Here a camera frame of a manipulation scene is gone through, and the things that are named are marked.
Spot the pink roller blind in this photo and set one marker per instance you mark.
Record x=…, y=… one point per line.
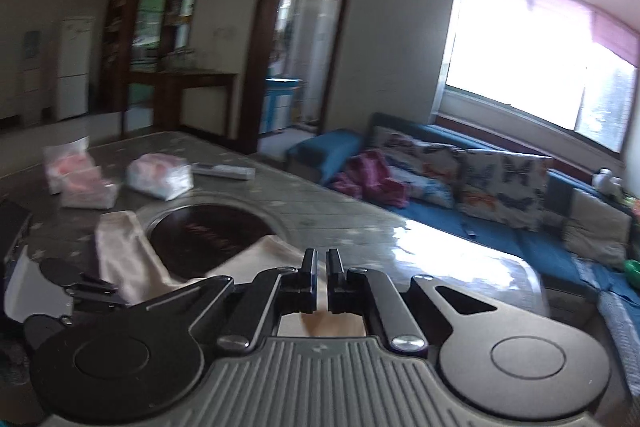
x=575, y=7

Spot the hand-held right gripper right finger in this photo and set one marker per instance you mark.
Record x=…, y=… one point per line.
x=331, y=282

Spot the dark wooden display cabinet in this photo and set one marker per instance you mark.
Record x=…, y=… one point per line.
x=120, y=32

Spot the grey remote control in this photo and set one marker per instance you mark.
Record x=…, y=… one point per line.
x=222, y=170

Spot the pink crumpled cloth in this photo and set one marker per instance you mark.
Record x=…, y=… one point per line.
x=370, y=177

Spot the long butterfly print cushion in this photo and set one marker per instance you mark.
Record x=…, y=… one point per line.
x=425, y=157

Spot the dark wooden door frame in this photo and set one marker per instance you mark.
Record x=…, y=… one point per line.
x=252, y=57

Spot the beige cloth garment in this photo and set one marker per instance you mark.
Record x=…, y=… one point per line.
x=125, y=257

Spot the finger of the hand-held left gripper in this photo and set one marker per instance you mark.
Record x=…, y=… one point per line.
x=95, y=299
x=75, y=276

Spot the blue corner sofa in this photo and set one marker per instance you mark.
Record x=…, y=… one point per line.
x=540, y=247

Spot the beige cushion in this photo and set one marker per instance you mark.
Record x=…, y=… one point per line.
x=597, y=229

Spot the white refrigerator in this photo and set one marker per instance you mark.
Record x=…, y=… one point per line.
x=74, y=67

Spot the round black induction cooktop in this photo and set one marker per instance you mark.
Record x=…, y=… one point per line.
x=210, y=237

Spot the grey patterned sofa cover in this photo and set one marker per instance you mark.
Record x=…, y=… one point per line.
x=620, y=327

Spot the dark wooden console table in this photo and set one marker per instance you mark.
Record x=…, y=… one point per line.
x=200, y=79

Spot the window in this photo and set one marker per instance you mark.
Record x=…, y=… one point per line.
x=520, y=72

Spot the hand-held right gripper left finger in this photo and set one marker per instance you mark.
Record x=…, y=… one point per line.
x=312, y=279

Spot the colourful plush toy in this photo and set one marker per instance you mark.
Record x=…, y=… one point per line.
x=632, y=202

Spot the blue and white cabinet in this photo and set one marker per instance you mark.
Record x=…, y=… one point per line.
x=282, y=99

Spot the green bowl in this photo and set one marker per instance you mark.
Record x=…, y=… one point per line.
x=632, y=272

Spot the square butterfly print cushion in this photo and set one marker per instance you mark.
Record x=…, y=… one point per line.
x=505, y=187

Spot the clear bag with pink contents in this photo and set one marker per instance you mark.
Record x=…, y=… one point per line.
x=90, y=192
x=67, y=162
x=157, y=174

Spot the panda plush toy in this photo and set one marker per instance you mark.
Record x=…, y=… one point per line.
x=606, y=181

